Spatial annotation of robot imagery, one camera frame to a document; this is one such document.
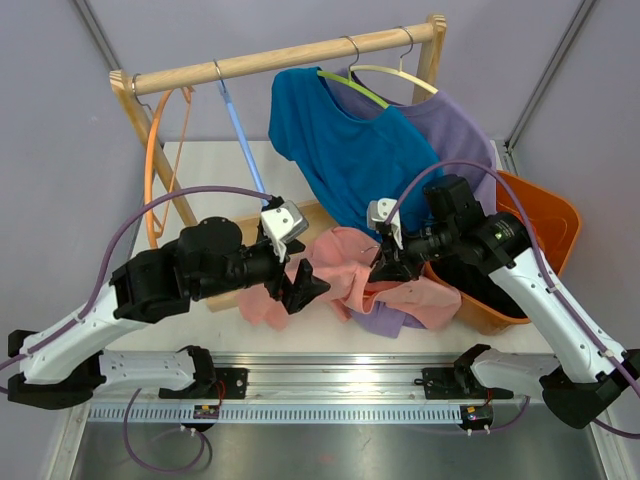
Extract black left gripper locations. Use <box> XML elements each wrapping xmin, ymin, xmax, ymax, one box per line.
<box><xmin>194</xmin><ymin>235</ymin><xmax>331</xmax><ymax>313</ymax></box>

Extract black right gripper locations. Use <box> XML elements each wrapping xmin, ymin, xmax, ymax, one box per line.
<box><xmin>368</xmin><ymin>221</ymin><xmax>459</xmax><ymax>283</ymax></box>

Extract pink t-shirt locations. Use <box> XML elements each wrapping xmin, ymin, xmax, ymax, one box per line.
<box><xmin>235</xmin><ymin>225</ymin><xmax>462</xmax><ymax>332</ymax></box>

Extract black t-shirt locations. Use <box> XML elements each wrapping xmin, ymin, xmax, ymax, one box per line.
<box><xmin>431</xmin><ymin>257</ymin><xmax>526</xmax><ymax>319</ymax></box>

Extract blue t-shirt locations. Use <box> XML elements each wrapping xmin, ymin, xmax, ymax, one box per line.
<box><xmin>268</xmin><ymin>67</ymin><xmax>439</xmax><ymax>239</ymax></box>

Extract orange plastic hanger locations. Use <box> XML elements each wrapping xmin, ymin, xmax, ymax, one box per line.
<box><xmin>143</xmin><ymin>86</ymin><xmax>196</xmax><ymax>249</ymax></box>

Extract light blue plastic hanger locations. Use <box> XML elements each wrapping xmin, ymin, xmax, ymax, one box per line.
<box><xmin>213</xmin><ymin>59</ymin><xmax>266</xmax><ymax>193</ymax></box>

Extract green plastic hanger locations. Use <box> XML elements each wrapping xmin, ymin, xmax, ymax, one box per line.
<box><xmin>316</xmin><ymin>35</ymin><xmax>389</xmax><ymax>109</ymax></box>

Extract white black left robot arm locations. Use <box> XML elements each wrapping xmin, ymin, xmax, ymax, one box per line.
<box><xmin>7</xmin><ymin>217</ymin><xmax>330</xmax><ymax>410</ymax></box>

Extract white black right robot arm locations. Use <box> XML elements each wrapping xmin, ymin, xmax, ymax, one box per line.
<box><xmin>367</xmin><ymin>175</ymin><xmax>639</xmax><ymax>429</ymax></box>

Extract purple t-shirt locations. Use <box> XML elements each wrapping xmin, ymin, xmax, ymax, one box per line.
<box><xmin>329</xmin><ymin>67</ymin><xmax>500</xmax><ymax>340</ymax></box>

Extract cream plastic hanger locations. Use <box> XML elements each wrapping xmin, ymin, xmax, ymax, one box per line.
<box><xmin>349</xmin><ymin>26</ymin><xmax>438</xmax><ymax>95</ymax></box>

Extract wooden clothes rack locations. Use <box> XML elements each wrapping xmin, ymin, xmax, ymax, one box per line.
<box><xmin>108</xmin><ymin>13</ymin><xmax>448</xmax><ymax>314</ymax></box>

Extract orange laundry basket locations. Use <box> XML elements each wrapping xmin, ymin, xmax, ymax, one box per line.
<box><xmin>424</xmin><ymin>171</ymin><xmax>581</xmax><ymax>335</ymax></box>

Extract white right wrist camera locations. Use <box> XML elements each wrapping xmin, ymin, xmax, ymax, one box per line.
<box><xmin>367</xmin><ymin>198</ymin><xmax>403</xmax><ymax>250</ymax></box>

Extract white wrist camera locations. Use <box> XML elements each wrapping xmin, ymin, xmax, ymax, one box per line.
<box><xmin>260</xmin><ymin>201</ymin><xmax>309</xmax><ymax>264</ymax></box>
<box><xmin>367</xmin><ymin>198</ymin><xmax>403</xmax><ymax>250</ymax></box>

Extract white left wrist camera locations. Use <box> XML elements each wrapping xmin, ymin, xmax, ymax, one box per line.
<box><xmin>260</xmin><ymin>201</ymin><xmax>309</xmax><ymax>264</ymax></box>

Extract aluminium mounting rail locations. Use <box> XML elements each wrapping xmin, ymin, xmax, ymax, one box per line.
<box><xmin>99</xmin><ymin>349</ymin><xmax>561</xmax><ymax>404</ymax></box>

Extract white slotted cable duct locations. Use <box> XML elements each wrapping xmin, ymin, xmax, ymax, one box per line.
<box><xmin>88</xmin><ymin>403</ymin><xmax>462</xmax><ymax>425</ymax></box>

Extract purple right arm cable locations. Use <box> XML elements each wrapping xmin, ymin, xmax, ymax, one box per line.
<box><xmin>384</xmin><ymin>159</ymin><xmax>640</xmax><ymax>441</ymax></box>

